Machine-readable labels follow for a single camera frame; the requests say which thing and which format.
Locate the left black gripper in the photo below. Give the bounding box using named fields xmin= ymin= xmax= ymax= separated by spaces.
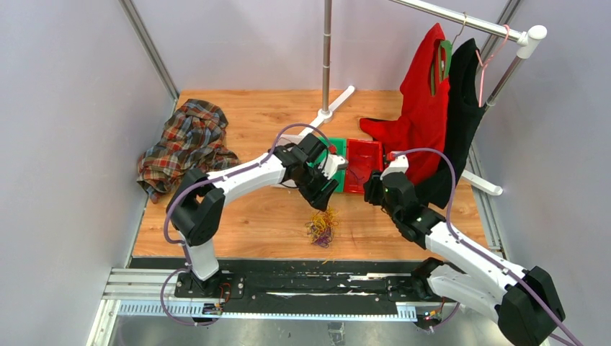
xmin=298 ymin=164 xmax=339 ymax=212

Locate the white plastic bin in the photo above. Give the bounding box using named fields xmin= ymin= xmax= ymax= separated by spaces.
xmin=257 ymin=134 xmax=307 ymax=188

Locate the aluminium frame rail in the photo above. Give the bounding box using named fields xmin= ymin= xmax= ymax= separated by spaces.
xmin=118 ymin=0 xmax=179 ymax=102

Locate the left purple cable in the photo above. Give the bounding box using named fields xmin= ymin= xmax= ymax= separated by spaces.
xmin=159 ymin=123 xmax=337 ymax=329

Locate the red shirt on hanger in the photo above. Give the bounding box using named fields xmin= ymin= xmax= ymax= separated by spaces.
xmin=359 ymin=22 xmax=452 ymax=187

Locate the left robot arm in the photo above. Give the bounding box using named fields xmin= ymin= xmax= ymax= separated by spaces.
xmin=164 ymin=134 xmax=348 ymax=298

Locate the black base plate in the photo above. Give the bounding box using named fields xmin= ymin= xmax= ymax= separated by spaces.
xmin=174 ymin=258 xmax=460 ymax=316

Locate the black shirt on hanger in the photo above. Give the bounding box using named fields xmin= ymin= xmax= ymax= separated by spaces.
xmin=416 ymin=38 xmax=485 ymax=208

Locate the purple cable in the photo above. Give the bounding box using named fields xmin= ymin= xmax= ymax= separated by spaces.
xmin=386 ymin=148 xmax=586 ymax=346
xmin=159 ymin=123 xmax=337 ymax=329

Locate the coloured wire bundle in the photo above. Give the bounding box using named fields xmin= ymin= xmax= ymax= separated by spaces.
xmin=305 ymin=208 xmax=340 ymax=249

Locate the plaid flannel shirt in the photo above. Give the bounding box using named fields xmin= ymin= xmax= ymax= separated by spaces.
xmin=136 ymin=99 xmax=241 ymax=204

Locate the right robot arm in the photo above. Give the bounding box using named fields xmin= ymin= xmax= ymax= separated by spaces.
xmin=364 ymin=171 xmax=566 ymax=345

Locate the green hanger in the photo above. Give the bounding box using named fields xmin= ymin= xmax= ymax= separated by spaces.
xmin=429 ymin=40 xmax=452 ymax=96

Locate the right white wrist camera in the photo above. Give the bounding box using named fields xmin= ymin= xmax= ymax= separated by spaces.
xmin=380 ymin=154 xmax=409 ymax=179

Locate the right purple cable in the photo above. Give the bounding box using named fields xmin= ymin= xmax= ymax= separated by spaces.
xmin=386 ymin=148 xmax=586 ymax=346

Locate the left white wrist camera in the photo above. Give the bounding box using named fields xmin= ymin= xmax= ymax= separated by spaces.
xmin=319 ymin=154 xmax=348 ymax=179

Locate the metal clothes rack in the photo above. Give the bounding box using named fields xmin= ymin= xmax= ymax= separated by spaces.
xmin=298 ymin=0 xmax=548 ymax=197

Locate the pink hanger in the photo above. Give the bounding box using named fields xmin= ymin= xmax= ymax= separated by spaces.
xmin=476 ymin=24 xmax=511 ymax=107

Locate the red plastic bin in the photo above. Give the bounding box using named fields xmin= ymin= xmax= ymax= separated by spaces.
xmin=343 ymin=138 xmax=383 ymax=194

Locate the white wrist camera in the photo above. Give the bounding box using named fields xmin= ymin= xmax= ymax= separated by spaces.
xmin=319 ymin=154 xmax=348 ymax=179
xmin=380 ymin=154 xmax=409 ymax=179

